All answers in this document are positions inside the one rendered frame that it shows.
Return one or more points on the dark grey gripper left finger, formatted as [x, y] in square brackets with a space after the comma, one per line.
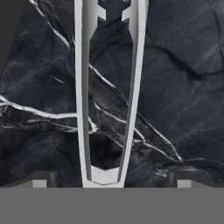
[40, 178]

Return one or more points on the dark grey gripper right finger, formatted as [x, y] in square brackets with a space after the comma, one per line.
[186, 178]

